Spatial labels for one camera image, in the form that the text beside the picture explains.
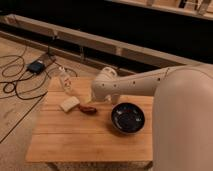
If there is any clear plastic bottle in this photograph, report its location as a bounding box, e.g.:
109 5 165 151
59 67 72 95

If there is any black floor cable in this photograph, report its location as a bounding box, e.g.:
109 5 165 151
0 43 79 144

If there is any brown sausage piece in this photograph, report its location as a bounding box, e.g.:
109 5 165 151
79 105 97 115

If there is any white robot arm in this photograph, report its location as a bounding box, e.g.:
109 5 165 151
91 64 213 171

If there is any blue power adapter box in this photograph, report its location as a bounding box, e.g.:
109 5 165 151
27 61 45 74

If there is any dark ceramic bowl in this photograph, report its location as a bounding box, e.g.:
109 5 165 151
111 102 145 134

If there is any wooden table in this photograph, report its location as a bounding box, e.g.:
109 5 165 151
26 78 153 163

